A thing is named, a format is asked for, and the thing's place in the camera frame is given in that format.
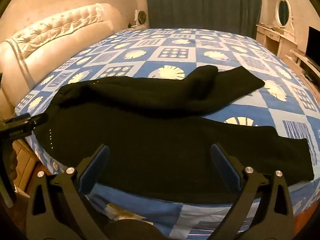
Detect cream low stand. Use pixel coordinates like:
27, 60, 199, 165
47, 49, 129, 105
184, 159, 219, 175
290, 49, 320, 93

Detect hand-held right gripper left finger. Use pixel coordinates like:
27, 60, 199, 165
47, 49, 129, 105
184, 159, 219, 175
26, 144, 111, 240

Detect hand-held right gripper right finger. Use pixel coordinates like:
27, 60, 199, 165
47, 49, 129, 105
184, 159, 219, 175
210, 143, 294, 240

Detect blue shell-print bed sheet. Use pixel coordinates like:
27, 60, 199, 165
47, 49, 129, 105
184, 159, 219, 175
14, 28, 320, 240

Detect oval white-framed mirror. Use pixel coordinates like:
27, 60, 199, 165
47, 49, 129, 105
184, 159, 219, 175
276, 0, 294, 27

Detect black pants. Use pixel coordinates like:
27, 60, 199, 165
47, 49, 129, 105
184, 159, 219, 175
35, 65, 315, 204

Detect person's left hand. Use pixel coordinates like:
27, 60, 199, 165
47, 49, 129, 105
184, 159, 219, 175
7, 149, 18, 182

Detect black flat screen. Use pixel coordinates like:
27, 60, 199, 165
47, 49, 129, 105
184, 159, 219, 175
305, 26, 320, 67

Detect beige tufted headboard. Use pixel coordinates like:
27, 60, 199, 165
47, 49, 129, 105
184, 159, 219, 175
0, 3, 118, 120

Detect beige bed base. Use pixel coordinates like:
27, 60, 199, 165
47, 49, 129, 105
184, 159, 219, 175
12, 140, 38, 190

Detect cream dressing table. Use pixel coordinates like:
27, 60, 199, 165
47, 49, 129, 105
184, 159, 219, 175
256, 23, 298, 58

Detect person's dark-clothed leg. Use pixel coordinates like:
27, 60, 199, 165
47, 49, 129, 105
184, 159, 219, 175
104, 219, 157, 240

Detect dark green curtain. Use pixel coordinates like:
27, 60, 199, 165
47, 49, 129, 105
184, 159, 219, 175
145, 0, 263, 38

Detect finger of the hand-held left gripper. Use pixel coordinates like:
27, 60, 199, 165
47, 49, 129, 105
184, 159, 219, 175
28, 113, 49, 128

